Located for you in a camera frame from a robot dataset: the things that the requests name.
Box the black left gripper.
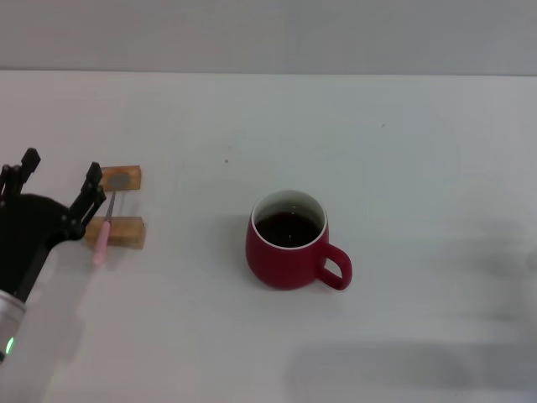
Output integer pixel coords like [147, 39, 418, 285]
[0, 147, 107, 304]

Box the pink handled metal spoon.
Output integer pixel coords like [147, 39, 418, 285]
[92, 174, 129, 264]

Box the red ceramic cup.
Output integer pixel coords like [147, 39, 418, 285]
[245, 189, 353, 291]

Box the wooden block with orange stain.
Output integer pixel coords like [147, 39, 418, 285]
[98, 165, 143, 193]

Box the plain wooden block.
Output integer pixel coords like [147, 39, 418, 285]
[83, 216, 147, 251]

